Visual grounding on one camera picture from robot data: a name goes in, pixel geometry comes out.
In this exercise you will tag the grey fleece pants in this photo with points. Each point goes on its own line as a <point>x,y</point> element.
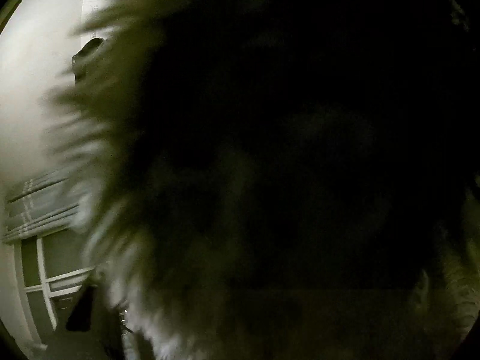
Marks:
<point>283,179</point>

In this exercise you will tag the grey striped curtain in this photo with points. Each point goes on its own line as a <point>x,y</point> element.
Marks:
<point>37,205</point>

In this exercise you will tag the window frame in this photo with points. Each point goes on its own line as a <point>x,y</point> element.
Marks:
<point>51,272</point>

